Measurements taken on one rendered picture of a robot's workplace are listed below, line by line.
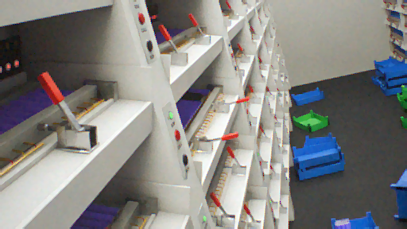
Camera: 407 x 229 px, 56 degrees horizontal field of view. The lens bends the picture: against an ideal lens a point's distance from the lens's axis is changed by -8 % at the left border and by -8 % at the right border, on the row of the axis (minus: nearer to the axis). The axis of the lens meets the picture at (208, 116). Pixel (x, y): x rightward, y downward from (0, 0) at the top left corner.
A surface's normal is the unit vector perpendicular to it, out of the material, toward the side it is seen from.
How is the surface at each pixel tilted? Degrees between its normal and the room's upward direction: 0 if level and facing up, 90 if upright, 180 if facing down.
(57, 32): 90
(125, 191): 90
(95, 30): 90
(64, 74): 90
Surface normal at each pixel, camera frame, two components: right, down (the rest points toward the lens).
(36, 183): 0.04, -0.94
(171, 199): -0.18, 0.32
